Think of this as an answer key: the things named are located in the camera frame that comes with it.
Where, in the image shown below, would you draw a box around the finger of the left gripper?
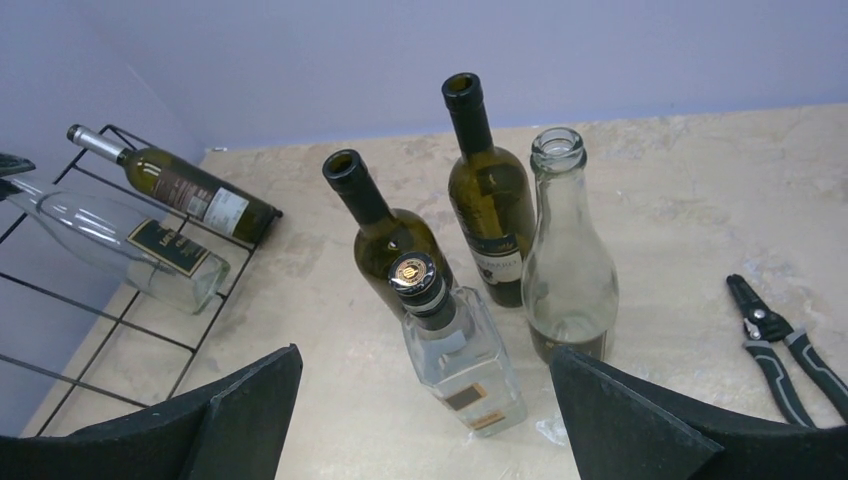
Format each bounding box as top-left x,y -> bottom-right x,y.
1,153 -> 36,199

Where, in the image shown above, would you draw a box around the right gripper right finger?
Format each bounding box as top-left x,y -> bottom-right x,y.
549,346 -> 847,479

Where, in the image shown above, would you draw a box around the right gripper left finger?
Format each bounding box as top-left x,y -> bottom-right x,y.
1,344 -> 303,479

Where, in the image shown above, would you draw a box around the clear wine bottle dark label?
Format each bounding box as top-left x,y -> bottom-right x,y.
1,174 -> 230,315

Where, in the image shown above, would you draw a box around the square clear liquor bottle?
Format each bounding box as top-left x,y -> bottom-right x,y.
388,251 -> 527,437

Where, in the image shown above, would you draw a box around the dark green labelled wine bottle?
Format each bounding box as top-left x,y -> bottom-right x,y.
66,124 -> 283,244

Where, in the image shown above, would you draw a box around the clear bottle back right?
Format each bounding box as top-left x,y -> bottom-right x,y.
522,127 -> 619,363

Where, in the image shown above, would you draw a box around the dark green bottle front left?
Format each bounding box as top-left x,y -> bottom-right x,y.
322,149 -> 454,321

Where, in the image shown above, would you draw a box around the dark green bottle back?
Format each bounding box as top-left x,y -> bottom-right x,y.
441,72 -> 535,308

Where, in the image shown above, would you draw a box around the black grey pliers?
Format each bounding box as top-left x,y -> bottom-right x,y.
725,273 -> 848,429

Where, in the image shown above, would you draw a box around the black wire wine rack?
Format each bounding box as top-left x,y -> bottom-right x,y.
1,148 -> 264,437

